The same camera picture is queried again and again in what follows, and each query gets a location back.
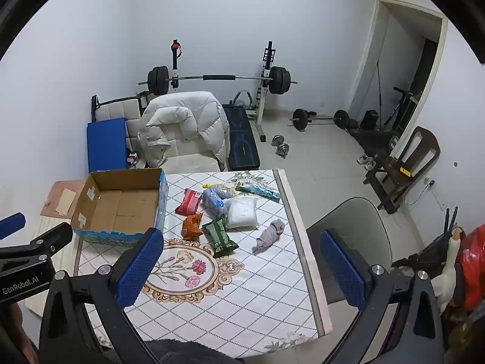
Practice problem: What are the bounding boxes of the white bag of cotton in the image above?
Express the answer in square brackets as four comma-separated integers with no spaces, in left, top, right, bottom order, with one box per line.
[224,196,258,228]

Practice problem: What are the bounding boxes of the red plastic bag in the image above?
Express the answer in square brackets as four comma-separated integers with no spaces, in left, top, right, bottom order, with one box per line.
[458,224,485,311]

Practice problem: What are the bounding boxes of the black weight bench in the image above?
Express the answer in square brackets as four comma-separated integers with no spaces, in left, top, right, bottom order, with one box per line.
[223,90,261,171]

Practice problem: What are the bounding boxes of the beige paper piece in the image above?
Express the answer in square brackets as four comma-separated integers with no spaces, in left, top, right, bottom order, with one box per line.
[55,188,76,216]

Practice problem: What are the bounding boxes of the white goose toy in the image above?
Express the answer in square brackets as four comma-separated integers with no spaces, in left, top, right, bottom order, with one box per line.
[432,226,463,314]

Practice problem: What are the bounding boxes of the white puffer jacket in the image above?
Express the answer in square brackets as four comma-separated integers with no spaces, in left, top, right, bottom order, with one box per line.
[137,91,230,174]

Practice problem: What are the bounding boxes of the white shoes pair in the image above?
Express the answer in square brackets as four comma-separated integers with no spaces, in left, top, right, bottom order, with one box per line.
[357,154,376,171]

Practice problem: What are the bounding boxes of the pink cardboard sheet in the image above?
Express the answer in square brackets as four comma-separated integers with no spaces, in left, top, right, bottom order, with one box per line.
[40,180,85,219]

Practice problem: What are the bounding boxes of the blue tissue pack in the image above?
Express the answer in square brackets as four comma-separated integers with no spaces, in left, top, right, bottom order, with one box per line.
[202,190,228,219]

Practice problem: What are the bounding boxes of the green snack packet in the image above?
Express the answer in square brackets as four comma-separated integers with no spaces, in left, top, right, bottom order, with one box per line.
[201,215,238,258]

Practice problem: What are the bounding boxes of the grey office chair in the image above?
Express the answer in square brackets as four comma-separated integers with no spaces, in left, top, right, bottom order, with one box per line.
[306,196,394,306]

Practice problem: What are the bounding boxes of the orange snack packet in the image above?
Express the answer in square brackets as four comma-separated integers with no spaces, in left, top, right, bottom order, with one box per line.
[181,213,203,241]

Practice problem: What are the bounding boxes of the dark wooden chair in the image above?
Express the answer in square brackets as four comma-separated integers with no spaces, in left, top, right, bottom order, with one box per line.
[363,126,441,214]

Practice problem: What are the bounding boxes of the cardboard box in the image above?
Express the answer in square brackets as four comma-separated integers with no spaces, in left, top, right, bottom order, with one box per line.
[71,168,169,247]

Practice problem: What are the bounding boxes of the barbell on rack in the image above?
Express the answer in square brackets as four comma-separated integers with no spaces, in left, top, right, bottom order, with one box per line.
[138,66,298,95]

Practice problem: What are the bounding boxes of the floor barbell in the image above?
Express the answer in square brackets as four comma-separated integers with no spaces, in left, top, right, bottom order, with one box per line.
[289,109,350,132]

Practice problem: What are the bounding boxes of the long blue packet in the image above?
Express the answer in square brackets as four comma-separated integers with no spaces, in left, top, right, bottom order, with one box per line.
[236,182,280,203]

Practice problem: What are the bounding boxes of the purple grey cloth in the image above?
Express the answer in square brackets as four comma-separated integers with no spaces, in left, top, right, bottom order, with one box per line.
[253,219,285,253]

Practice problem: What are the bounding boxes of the red snack packet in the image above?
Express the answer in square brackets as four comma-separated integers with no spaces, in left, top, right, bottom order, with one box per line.
[175,188,202,216]

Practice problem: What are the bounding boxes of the blue folded mat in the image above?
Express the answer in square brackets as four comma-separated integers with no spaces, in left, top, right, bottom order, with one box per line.
[87,117,127,173]

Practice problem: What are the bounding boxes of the chrome dumbbells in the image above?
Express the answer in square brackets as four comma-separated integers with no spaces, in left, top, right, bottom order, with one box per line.
[271,135,289,159]

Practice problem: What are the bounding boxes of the beige padded chair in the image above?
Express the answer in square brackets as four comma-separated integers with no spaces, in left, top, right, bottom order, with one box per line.
[91,91,230,174]

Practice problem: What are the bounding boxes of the floral tablecloth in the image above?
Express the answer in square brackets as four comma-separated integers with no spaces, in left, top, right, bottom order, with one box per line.
[74,169,333,357]

